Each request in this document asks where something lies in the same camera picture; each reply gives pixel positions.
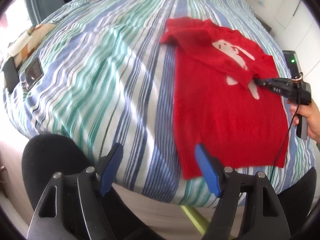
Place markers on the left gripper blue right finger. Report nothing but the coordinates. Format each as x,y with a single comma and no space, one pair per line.
211,169

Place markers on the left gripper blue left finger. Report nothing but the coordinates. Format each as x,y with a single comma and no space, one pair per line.
107,168

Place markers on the red knitted sweater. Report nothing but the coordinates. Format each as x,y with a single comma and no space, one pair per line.
213,98

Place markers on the person's right hand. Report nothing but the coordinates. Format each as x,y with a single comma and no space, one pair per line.
311,112

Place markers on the black device with green light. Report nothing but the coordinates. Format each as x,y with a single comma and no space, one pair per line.
292,63

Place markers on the striped blue green bedsheet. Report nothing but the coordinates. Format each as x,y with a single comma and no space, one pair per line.
108,78

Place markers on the black smartphone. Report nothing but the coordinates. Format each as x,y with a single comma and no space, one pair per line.
33,73

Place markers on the black rectangular case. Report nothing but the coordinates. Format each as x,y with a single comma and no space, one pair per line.
10,74

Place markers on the patterned cream pillow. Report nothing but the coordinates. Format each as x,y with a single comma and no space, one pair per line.
27,43

